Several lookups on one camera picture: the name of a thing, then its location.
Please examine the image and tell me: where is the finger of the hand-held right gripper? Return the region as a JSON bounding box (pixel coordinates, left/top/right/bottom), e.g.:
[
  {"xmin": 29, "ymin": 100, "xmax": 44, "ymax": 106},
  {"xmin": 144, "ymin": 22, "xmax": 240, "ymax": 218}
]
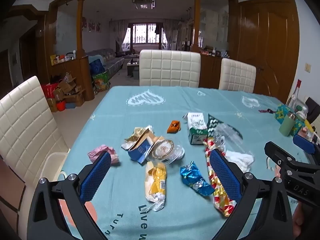
[
  {"xmin": 264, "ymin": 141, "xmax": 320, "ymax": 178},
  {"xmin": 293, "ymin": 134, "xmax": 320, "ymax": 164}
]

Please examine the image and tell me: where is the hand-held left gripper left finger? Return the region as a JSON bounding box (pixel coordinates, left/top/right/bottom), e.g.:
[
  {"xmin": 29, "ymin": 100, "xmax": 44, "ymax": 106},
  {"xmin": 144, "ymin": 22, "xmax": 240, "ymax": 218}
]
[{"xmin": 26, "ymin": 151, "xmax": 112, "ymax": 240}]

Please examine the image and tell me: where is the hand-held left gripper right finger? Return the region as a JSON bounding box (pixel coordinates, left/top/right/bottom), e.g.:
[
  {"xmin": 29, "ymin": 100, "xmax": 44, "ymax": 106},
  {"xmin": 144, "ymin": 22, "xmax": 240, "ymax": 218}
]
[{"xmin": 209, "ymin": 149, "xmax": 293, "ymax": 240}]

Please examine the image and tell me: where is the red and gold striped wrapper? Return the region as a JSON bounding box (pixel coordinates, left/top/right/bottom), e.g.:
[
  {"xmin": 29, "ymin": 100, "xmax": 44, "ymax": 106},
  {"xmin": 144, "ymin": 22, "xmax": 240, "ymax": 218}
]
[{"xmin": 203, "ymin": 139, "xmax": 237, "ymax": 217}]

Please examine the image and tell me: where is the white tissue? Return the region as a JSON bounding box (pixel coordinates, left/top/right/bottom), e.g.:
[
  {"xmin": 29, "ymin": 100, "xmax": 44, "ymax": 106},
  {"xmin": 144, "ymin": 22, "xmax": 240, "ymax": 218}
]
[{"xmin": 224, "ymin": 149, "xmax": 255, "ymax": 173}]

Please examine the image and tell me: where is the pink wrapper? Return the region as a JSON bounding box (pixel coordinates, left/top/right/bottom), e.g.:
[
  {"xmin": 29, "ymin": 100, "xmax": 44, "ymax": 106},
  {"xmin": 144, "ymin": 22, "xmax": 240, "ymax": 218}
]
[{"xmin": 87, "ymin": 144, "xmax": 118, "ymax": 166}]

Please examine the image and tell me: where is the blue foil wrapper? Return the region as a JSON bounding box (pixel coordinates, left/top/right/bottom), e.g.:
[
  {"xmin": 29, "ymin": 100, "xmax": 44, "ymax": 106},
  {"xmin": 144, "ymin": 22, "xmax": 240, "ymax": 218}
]
[{"xmin": 180, "ymin": 161, "xmax": 216, "ymax": 197}]

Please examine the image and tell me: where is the stack of clear plastic cups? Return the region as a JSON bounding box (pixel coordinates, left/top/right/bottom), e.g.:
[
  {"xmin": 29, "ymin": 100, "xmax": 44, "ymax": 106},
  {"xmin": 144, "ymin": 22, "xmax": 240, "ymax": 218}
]
[{"xmin": 212, "ymin": 123, "xmax": 248, "ymax": 155}]

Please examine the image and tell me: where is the blue and white paper box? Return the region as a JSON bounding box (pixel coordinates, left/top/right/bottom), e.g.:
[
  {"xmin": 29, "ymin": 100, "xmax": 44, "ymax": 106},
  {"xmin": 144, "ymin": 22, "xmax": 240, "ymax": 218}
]
[{"xmin": 127, "ymin": 134, "xmax": 157, "ymax": 164}]

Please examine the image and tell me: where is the yellow and white wrapper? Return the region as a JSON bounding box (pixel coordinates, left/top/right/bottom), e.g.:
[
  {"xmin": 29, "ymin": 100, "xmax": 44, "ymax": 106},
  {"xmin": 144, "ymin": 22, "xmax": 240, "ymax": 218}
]
[{"xmin": 144, "ymin": 161, "xmax": 167, "ymax": 212}]

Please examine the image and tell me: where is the round gold-rimmed foil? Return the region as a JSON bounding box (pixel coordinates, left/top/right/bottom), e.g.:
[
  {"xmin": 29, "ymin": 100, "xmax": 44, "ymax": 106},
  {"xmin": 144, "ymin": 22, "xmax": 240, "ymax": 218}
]
[{"xmin": 150, "ymin": 139, "xmax": 175, "ymax": 160}]

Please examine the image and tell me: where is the person's right hand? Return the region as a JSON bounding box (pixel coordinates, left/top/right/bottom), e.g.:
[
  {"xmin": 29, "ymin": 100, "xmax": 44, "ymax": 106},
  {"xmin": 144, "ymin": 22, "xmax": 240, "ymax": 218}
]
[{"xmin": 292, "ymin": 202, "xmax": 310, "ymax": 240}]

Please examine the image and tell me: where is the green cup with metal lid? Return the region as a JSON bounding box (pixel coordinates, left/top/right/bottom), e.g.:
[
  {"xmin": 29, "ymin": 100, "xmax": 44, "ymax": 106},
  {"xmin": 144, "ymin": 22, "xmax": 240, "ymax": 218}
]
[{"xmin": 279, "ymin": 112, "xmax": 297, "ymax": 137}]

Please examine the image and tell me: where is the teal and yellow beaded box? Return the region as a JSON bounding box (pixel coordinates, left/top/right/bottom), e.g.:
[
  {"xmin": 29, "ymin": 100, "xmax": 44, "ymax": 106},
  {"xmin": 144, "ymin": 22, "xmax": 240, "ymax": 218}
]
[{"xmin": 274, "ymin": 104, "xmax": 305, "ymax": 136}]

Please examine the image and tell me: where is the glass bottle with red cap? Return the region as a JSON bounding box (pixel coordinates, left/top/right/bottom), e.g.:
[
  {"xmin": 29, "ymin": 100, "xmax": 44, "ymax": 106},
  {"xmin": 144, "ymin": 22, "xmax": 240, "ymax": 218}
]
[{"xmin": 287, "ymin": 79, "xmax": 303, "ymax": 108}]

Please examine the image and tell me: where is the round clear plastic lid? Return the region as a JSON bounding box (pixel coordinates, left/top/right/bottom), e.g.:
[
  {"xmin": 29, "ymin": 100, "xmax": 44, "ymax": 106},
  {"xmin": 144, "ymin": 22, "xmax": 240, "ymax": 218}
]
[{"xmin": 147, "ymin": 137, "xmax": 186, "ymax": 166}]

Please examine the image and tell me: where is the green and white carton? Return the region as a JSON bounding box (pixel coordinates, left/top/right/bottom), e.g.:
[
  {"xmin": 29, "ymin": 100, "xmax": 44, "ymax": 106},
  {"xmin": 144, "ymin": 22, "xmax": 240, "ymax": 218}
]
[{"xmin": 183, "ymin": 112, "xmax": 209, "ymax": 146}]

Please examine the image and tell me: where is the gold and white crumpled wrapper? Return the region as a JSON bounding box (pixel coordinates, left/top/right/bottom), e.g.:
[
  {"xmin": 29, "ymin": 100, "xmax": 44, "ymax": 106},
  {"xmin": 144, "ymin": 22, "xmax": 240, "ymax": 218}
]
[{"xmin": 121, "ymin": 126, "xmax": 153, "ymax": 151}]

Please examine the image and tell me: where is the orange crumpled wrapper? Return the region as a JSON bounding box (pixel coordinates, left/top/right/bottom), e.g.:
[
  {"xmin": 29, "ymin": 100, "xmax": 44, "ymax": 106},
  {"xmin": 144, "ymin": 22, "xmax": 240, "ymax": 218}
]
[{"xmin": 167, "ymin": 120, "xmax": 182, "ymax": 134}]

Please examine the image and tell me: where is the teal printed tablecloth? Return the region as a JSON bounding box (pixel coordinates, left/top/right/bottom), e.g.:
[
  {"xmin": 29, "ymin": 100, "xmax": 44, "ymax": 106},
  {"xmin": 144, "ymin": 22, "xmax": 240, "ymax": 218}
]
[{"xmin": 60, "ymin": 85, "xmax": 313, "ymax": 240}]

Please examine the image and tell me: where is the white quilted chair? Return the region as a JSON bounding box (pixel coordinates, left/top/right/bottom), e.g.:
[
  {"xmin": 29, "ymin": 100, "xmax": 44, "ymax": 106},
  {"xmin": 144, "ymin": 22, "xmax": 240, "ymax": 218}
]
[
  {"xmin": 219, "ymin": 58, "xmax": 257, "ymax": 93},
  {"xmin": 139, "ymin": 49, "xmax": 201, "ymax": 88},
  {"xmin": 0, "ymin": 76, "xmax": 72, "ymax": 188}
]

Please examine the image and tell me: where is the pile of cardboard boxes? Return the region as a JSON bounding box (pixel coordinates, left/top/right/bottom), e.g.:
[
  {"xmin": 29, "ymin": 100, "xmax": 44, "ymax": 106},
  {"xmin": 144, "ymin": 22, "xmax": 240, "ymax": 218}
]
[{"xmin": 41, "ymin": 72, "xmax": 87, "ymax": 113}]

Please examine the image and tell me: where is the colourful green bag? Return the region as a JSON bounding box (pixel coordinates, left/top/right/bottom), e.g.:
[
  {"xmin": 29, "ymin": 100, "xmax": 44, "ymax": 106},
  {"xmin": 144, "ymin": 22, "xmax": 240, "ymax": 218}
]
[{"xmin": 92, "ymin": 71, "xmax": 111, "ymax": 93}]

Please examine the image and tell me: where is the brown wooden door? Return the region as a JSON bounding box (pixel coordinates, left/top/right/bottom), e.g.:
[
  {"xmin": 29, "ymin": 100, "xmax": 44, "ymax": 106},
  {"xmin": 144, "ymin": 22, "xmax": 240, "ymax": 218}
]
[{"xmin": 237, "ymin": 0, "xmax": 300, "ymax": 103}]

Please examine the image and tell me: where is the wooden sideboard cabinet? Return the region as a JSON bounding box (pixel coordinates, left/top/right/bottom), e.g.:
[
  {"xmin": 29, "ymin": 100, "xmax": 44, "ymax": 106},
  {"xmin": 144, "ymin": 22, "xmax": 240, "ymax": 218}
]
[{"xmin": 200, "ymin": 53, "xmax": 238, "ymax": 91}]

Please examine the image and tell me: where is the blue bag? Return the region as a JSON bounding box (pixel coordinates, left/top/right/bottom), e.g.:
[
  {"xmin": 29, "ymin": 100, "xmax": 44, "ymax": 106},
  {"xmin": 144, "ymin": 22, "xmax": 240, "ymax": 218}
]
[{"xmin": 89, "ymin": 58, "xmax": 106, "ymax": 75}]

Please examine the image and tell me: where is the wooden partition cabinet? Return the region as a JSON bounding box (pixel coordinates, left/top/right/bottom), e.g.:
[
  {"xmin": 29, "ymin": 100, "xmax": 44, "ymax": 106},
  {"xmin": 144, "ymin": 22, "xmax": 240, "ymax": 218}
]
[{"xmin": 49, "ymin": 54, "xmax": 91, "ymax": 101}]

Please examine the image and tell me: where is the coffee table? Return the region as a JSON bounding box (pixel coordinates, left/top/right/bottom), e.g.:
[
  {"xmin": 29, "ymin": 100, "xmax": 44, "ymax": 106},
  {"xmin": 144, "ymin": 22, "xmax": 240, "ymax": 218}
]
[{"xmin": 126, "ymin": 58, "xmax": 140, "ymax": 77}]

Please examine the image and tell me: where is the grey sofa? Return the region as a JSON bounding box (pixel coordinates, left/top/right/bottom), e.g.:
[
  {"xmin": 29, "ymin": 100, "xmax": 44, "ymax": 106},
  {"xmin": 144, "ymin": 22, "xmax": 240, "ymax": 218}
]
[{"xmin": 86, "ymin": 47, "xmax": 125, "ymax": 76}]

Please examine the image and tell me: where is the patterned curtain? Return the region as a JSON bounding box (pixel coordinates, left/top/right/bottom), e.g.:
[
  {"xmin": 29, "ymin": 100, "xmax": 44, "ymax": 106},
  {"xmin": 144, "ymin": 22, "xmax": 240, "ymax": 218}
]
[
  {"xmin": 109, "ymin": 19, "xmax": 129, "ymax": 53},
  {"xmin": 163, "ymin": 19, "xmax": 180, "ymax": 51}
]

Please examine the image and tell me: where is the barred window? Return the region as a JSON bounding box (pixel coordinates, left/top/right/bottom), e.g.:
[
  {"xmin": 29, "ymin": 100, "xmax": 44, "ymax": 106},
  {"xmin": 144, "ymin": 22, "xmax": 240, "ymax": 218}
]
[{"xmin": 123, "ymin": 22, "xmax": 166, "ymax": 46}]

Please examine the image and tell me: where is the ceiling lamp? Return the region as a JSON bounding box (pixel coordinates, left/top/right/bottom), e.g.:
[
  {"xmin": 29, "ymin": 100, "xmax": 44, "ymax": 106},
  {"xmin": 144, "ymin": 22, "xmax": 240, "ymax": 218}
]
[{"xmin": 132, "ymin": 0, "xmax": 156, "ymax": 10}]

